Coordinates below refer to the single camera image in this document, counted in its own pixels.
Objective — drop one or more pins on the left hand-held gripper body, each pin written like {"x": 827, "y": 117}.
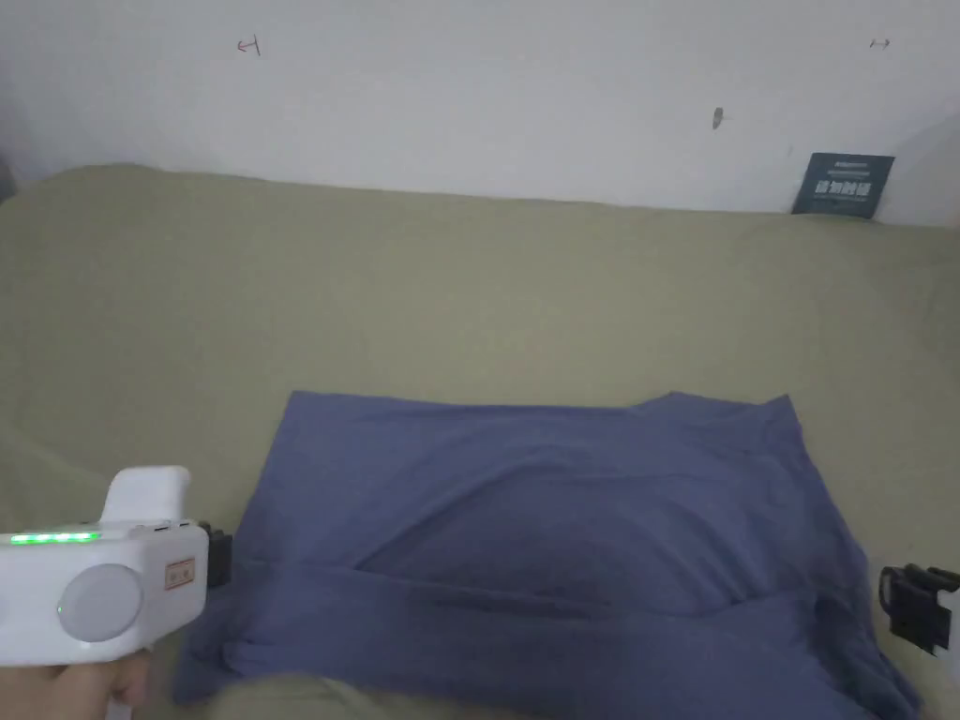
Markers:
{"x": 105, "y": 592}

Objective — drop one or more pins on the bed with pale green sheet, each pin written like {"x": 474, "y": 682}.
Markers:
{"x": 480, "y": 300}

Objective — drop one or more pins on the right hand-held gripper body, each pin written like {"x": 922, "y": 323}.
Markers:
{"x": 921, "y": 606}

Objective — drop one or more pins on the dark blue card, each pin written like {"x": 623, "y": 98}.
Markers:
{"x": 843, "y": 186}

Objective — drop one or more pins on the dark blue shirt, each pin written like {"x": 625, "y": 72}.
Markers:
{"x": 555, "y": 555}

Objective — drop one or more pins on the person's left hand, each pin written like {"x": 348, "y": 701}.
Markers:
{"x": 67, "y": 694}

